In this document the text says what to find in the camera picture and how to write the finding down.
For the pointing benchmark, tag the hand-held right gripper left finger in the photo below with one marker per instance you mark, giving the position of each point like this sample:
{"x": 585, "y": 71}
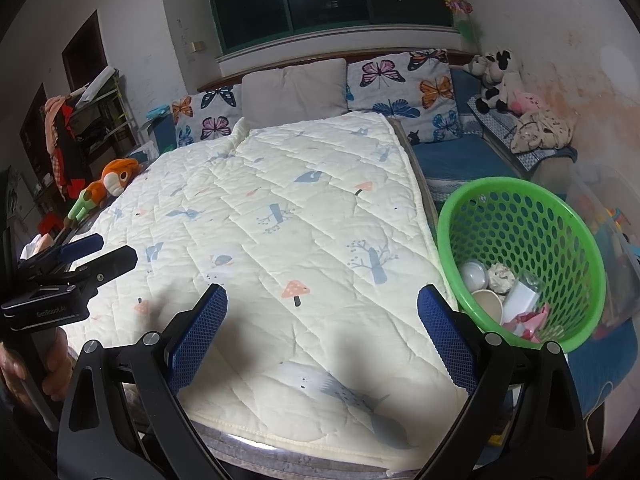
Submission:
{"x": 197, "y": 340}

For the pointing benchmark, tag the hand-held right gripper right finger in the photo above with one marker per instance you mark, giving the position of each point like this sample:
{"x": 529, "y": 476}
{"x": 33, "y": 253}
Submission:
{"x": 447, "y": 340}

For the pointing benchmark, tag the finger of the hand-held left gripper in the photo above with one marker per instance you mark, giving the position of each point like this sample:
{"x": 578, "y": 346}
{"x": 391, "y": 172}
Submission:
{"x": 112, "y": 262}
{"x": 75, "y": 250}

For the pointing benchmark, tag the white paper cup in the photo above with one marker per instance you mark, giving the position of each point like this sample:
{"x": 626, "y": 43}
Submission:
{"x": 487, "y": 307}

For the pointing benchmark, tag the white paper wrapper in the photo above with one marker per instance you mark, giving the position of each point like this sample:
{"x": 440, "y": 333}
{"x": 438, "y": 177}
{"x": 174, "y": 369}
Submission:
{"x": 501, "y": 277}

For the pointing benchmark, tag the pink packet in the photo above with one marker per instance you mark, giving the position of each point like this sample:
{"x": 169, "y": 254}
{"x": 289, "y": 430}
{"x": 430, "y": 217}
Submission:
{"x": 530, "y": 322}

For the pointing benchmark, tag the green plastic basket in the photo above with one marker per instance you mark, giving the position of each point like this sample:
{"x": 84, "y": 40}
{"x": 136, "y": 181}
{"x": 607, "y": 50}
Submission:
{"x": 525, "y": 220}

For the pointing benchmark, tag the person's left hand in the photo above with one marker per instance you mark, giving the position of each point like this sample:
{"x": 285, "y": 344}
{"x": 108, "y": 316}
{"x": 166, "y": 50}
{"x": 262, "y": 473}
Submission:
{"x": 60, "y": 365}

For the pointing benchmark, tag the orange plush toy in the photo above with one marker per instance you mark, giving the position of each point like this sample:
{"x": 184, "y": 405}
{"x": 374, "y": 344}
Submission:
{"x": 117, "y": 175}

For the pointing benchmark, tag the hanging clothes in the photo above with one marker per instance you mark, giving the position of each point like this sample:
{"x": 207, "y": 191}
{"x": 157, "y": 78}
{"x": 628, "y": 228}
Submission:
{"x": 60, "y": 145}

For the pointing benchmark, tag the teal plastic object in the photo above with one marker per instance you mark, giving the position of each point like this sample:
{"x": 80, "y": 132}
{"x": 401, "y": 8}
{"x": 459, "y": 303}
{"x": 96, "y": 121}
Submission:
{"x": 159, "y": 113}

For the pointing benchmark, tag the small butterfly print pillow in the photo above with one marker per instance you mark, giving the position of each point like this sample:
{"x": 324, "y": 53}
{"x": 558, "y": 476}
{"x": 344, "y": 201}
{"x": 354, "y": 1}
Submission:
{"x": 210, "y": 115}

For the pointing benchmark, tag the blue bed sheet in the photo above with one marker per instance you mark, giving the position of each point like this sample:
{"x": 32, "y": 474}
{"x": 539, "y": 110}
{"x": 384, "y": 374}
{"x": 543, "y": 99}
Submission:
{"x": 460, "y": 160}

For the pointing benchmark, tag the clear plastic storage box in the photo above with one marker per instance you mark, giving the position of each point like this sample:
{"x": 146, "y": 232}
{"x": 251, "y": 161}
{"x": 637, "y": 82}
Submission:
{"x": 615, "y": 220}

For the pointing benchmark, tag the narrow grey pillow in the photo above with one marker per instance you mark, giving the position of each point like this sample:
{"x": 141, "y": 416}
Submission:
{"x": 262, "y": 100}

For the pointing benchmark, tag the blue striped mat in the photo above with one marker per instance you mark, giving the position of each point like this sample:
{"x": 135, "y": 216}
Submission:
{"x": 495, "y": 122}

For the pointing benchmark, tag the spotted beige cloth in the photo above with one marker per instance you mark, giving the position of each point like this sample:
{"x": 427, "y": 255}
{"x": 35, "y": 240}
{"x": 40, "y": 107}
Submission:
{"x": 542, "y": 130}

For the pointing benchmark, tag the pink plush toy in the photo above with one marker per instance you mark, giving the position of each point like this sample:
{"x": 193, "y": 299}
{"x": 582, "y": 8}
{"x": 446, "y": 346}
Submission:
{"x": 527, "y": 102}

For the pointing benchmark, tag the large butterfly print pillow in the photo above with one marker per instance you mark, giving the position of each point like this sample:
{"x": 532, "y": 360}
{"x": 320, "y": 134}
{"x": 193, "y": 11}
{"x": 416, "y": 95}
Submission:
{"x": 400, "y": 90}

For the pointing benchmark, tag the black and white plush toy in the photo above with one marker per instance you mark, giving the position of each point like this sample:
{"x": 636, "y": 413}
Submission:
{"x": 495, "y": 77}

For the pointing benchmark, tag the wide grey pillow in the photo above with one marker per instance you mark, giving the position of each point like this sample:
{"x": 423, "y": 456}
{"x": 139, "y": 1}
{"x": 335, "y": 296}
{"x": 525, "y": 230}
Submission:
{"x": 315, "y": 87}

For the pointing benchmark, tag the dark window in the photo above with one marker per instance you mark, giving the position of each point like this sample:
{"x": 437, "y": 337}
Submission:
{"x": 325, "y": 5}

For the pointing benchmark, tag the artificial flowers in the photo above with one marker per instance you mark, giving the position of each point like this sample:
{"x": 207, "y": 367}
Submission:
{"x": 457, "y": 2}

